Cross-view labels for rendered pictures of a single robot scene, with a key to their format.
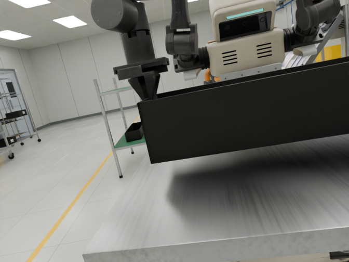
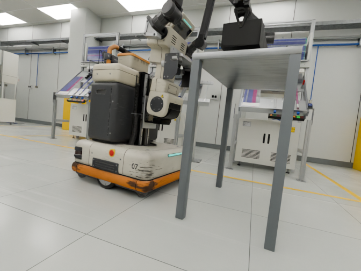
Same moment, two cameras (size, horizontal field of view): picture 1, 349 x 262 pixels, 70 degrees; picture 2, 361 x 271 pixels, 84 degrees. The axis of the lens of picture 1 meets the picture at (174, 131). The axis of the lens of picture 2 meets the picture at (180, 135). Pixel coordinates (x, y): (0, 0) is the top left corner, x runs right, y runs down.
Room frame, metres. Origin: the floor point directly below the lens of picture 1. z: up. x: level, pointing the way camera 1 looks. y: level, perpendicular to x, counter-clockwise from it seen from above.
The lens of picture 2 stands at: (0.43, 1.00, 0.47)
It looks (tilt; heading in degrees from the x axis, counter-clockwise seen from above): 3 degrees down; 288
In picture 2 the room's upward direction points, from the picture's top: 6 degrees clockwise
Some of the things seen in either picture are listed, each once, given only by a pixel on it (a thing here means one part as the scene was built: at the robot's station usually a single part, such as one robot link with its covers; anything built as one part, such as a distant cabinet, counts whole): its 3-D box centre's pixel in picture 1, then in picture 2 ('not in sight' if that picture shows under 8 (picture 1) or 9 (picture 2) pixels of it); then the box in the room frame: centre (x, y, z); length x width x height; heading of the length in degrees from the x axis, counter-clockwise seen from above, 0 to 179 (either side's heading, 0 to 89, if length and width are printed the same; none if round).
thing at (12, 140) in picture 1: (4, 142); not in sight; (5.54, 3.74, 0.29); 0.40 x 0.30 x 0.14; 178
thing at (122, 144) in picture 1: (133, 119); not in sight; (3.08, 0.46, 0.55); 0.91 x 0.46 x 1.10; 178
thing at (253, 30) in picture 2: (297, 98); (250, 55); (0.47, -0.24, 0.90); 0.57 x 0.17 x 0.11; 81
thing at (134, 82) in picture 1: (151, 88); (242, 18); (0.51, 0.03, 0.97); 0.07 x 0.07 x 0.09; 81
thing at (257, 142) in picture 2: not in sight; (269, 118); (0.18, -1.84, 0.65); 1.01 x 0.73 x 1.29; 88
